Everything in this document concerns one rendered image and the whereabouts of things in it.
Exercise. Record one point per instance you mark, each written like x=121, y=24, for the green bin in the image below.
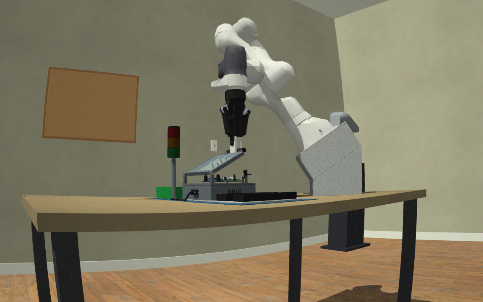
x=166, y=192

